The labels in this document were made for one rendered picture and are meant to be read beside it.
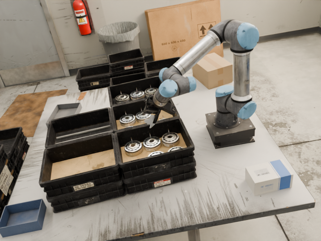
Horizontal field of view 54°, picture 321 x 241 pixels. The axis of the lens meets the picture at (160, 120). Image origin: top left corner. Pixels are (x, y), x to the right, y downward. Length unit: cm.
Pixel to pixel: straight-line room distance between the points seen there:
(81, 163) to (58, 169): 13
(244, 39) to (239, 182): 74
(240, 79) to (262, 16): 354
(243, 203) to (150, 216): 47
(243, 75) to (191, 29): 307
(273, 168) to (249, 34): 68
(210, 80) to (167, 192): 113
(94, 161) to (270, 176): 94
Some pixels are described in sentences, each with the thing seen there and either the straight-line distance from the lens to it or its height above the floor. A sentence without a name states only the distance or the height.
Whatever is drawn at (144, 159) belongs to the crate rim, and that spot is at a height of 93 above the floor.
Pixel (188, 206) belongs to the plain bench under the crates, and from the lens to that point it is 166.
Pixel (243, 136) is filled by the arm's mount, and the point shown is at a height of 76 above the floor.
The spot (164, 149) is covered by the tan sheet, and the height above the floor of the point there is 83.
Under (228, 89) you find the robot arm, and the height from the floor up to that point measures 103.
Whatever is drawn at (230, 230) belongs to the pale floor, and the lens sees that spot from 244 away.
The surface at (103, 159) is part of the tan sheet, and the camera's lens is 183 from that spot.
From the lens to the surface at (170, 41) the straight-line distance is 469.
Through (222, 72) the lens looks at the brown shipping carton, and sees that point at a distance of 258.
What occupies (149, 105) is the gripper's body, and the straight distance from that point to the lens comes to 159.
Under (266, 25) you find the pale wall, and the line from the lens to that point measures 528.
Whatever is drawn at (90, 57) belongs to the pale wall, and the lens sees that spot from 499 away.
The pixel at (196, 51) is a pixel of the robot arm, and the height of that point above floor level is 134.
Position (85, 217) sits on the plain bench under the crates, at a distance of 175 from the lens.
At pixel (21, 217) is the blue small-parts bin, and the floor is 70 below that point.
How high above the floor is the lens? 197
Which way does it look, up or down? 34 degrees down
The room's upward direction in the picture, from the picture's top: 9 degrees counter-clockwise
